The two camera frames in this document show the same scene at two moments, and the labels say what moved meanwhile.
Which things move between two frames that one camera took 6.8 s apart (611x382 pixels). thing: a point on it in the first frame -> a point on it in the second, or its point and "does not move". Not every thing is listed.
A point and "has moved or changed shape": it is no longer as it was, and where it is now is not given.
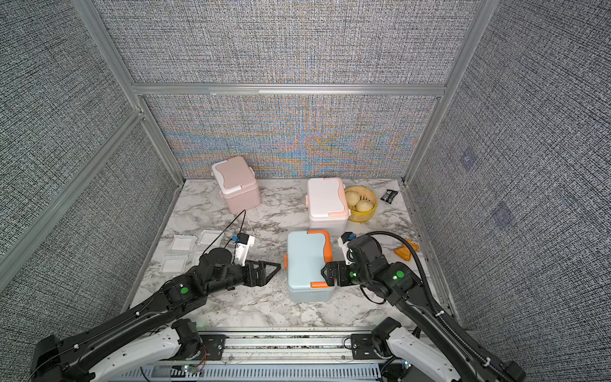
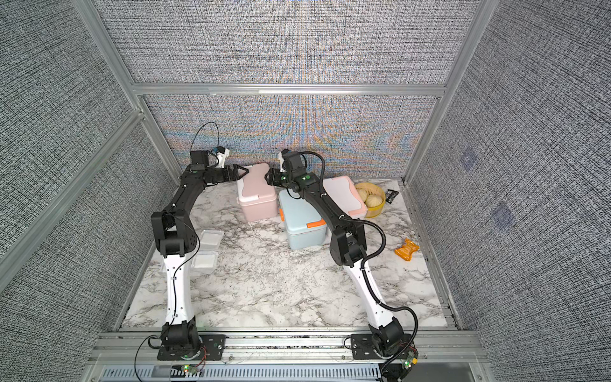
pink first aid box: x=237 y=184 has moved or changed shape
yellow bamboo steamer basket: x=362 y=203 -> x=373 y=189
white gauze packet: x=208 y=236 does not move
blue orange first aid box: x=308 y=252 -> x=304 y=228
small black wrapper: x=389 y=196 does not move
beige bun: x=364 y=205 -> x=373 y=200
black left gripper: x=262 y=279 -> x=234 y=175
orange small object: x=404 y=251 does not move
